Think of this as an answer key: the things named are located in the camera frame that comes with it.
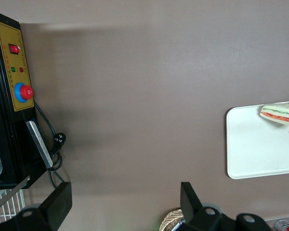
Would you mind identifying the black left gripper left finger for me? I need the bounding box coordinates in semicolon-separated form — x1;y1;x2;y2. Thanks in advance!
14;182;73;231

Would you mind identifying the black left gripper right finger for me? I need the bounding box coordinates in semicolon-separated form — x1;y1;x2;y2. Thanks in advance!
180;182;223;231

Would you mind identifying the white plastic tray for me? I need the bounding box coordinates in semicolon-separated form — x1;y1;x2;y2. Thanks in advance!
225;100;289;180

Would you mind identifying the red gum bottle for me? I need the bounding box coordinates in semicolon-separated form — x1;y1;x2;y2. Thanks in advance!
276;219;289;231

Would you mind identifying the woven wicker basket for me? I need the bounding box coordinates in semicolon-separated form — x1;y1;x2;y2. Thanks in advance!
160;209;186;231

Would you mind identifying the silver metal strip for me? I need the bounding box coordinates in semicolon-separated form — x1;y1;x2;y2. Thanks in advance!
0;175;31;215

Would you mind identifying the black heating machine cabinet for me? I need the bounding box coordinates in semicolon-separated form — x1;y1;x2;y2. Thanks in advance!
0;9;53;190

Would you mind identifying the red emergency stop button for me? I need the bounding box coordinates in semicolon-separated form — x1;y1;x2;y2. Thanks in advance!
13;82;34;103

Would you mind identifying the wrapped triangle sandwich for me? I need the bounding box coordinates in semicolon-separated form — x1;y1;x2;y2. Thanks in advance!
259;100;289;128

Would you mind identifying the yellow control panel plate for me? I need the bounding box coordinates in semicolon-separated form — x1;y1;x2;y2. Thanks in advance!
0;21;36;113

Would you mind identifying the white wire rack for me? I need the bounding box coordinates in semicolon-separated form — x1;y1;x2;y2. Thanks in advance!
0;189;26;223

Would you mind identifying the silver metal door handle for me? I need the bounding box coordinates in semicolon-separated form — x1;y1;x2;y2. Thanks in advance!
26;121;53;168

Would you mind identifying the black power cable with plug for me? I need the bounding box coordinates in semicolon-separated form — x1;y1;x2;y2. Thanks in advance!
33;100;66;191

